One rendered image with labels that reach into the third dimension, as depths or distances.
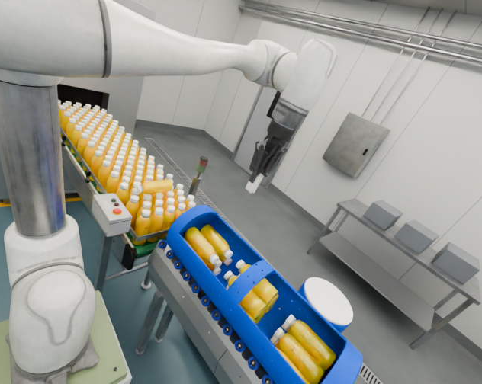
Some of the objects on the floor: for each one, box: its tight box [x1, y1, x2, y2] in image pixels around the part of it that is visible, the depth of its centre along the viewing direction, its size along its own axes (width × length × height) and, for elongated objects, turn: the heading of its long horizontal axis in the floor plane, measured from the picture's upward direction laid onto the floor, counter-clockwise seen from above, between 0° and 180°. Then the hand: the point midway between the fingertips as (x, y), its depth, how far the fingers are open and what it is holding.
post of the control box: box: [93, 230, 113, 295], centre depth 137 cm, size 4×4×100 cm
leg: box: [136, 290, 164, 355], centre depth 149 cm, size 6×6×63 cm
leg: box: [154, 304, 174, 343], centre depth 160 cm, size 6×6×63 cm
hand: (254, 182), depth 76 cm, fingers closed
